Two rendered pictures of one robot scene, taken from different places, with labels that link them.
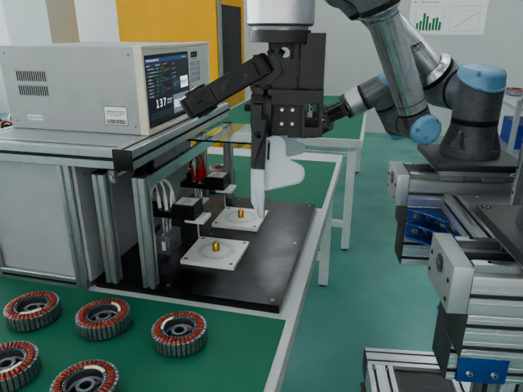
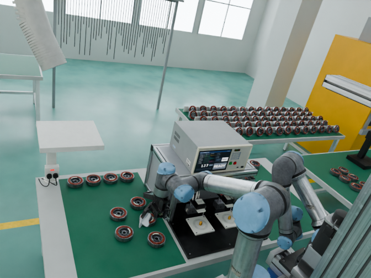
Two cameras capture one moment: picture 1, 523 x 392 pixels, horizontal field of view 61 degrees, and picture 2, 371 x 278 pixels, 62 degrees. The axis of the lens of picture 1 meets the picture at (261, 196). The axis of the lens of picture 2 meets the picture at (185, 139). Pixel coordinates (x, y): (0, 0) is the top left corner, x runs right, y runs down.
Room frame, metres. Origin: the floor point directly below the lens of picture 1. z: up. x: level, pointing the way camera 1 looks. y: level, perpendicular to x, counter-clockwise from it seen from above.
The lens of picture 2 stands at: (-0.25, -0.84, 2.22)
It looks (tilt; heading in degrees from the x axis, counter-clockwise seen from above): 27 degrees down; 44
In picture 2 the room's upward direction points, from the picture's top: 13 degrees clockwise
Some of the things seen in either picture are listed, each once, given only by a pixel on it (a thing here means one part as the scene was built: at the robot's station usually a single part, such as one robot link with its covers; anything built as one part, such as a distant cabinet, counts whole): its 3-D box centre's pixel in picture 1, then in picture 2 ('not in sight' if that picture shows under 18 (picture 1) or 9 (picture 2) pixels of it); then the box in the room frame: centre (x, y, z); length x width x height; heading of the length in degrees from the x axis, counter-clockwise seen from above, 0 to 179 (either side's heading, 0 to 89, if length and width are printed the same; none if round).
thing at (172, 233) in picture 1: (167, 239); (191, 208); (1.13, 0.27, 0.80); 0.08 x 0.05 x 0.06; 166
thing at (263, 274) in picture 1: (225, 238); (213, 222); (1.21, 0.11, 0.76); 0.64 x 0.47 x 0.02; 166
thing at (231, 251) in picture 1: (215, 252); (200, 224); (1.09, 0.13, 0.78); 0.15 x 0.15 x 0.01; 76
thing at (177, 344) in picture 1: (179, 332); (156, 239); (0.75, 0.17, 0.77); 0.11 x 0.11 x 0.04
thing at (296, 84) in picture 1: (286, 85); (159, 204); (0.53, -0.03, 1.29); 0.09 x 0.08 x 0.12; 84
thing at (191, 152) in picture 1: (194, 151); not in sight; (1.23, 0.19, 1.03); 0.62 x 0.01 x 0.03; 166
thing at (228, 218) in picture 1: (240, 218); (228, 219); (1.33, 0.07, 0.78); 0.15 x 0.15 x 0.01; 76
